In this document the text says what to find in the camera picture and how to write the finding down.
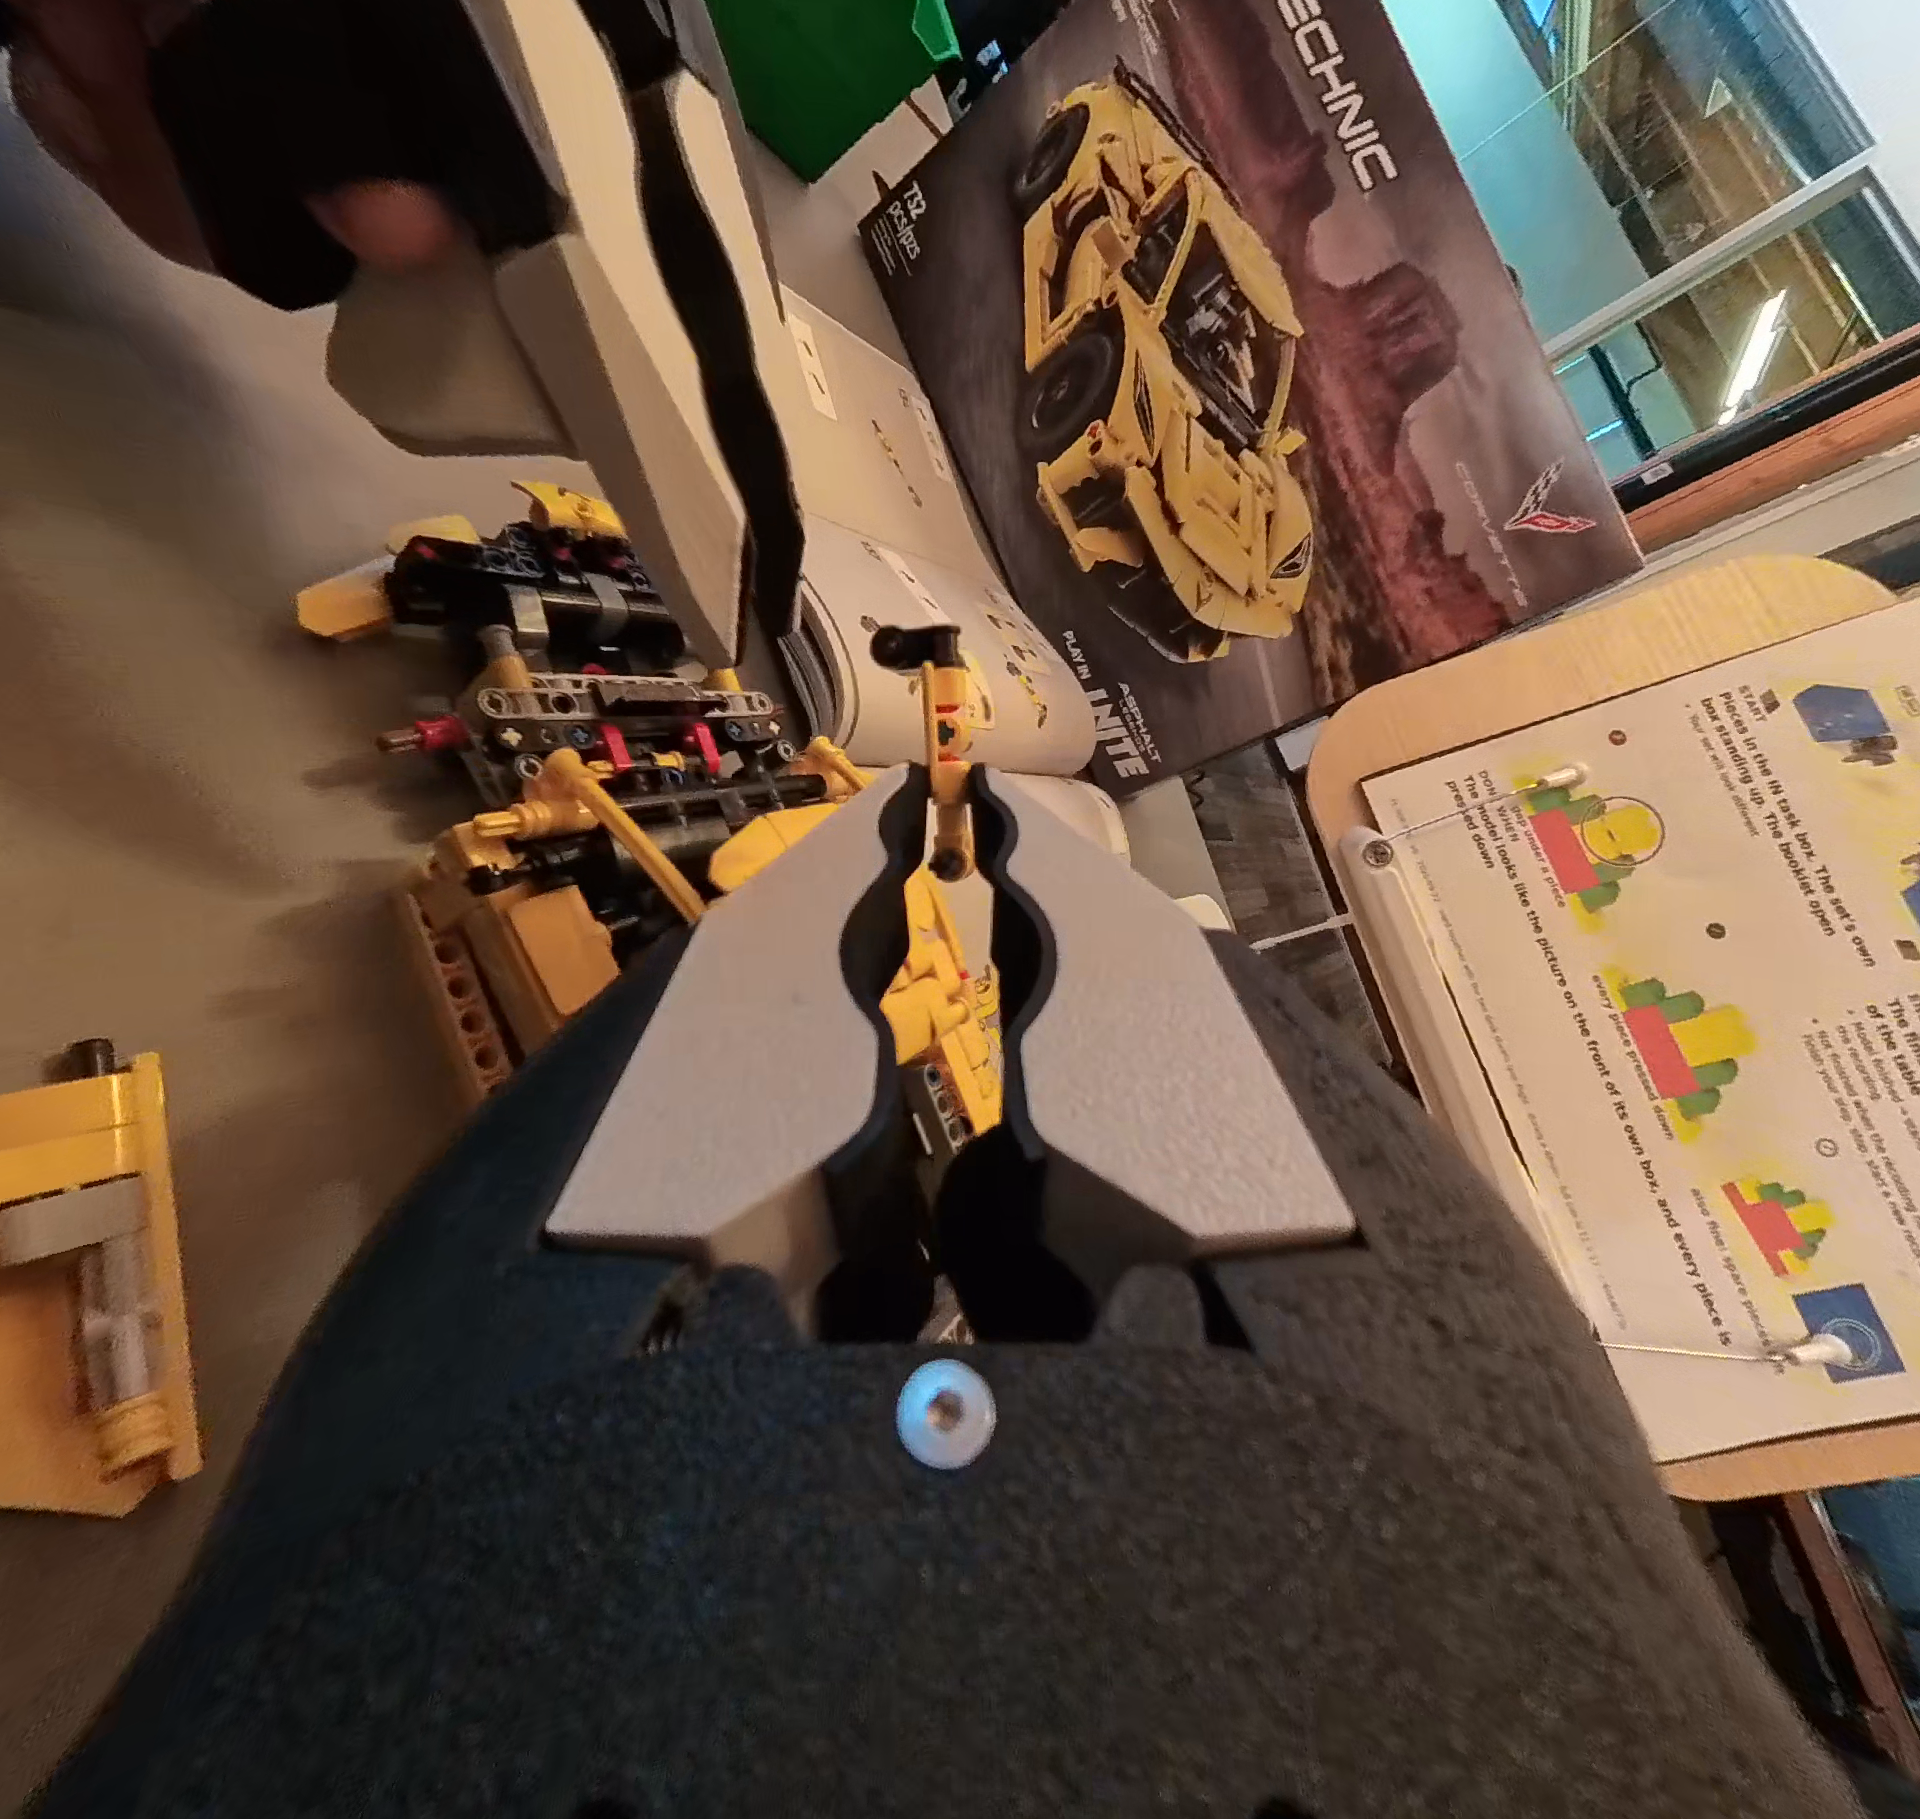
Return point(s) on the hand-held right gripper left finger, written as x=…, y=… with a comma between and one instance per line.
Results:
x=719, y=1099

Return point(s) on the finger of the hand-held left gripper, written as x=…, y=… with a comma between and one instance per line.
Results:
x=735, y=199
x=629, y=395

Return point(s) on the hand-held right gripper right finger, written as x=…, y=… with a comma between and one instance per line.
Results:
x=1184, y=1099

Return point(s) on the yellow brick car model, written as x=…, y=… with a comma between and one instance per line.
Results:
x=524, y=934

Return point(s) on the building instruction booklet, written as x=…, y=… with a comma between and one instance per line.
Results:
x=886, y=575

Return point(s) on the yellow brick link arm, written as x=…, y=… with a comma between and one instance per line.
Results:
x=947, y=755

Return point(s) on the small yellow brick subassembly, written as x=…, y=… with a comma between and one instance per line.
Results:
x=90, y=1130

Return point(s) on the dark grey brick axle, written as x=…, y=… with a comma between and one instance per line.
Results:
x=90, y=1057

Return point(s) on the grey desk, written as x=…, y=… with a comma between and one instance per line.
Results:
x=180, y=650

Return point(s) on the person's left hand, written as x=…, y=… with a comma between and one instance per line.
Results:
x=90, y=33

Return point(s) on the green plastic bin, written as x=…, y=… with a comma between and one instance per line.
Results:
x=825, y=19

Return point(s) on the white document stand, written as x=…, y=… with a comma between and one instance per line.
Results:
x=1499, y=664

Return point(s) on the dark car set box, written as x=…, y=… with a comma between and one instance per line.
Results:
x=1426, y=347

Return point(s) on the tall glass window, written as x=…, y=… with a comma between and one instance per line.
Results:
x=1650, y=94

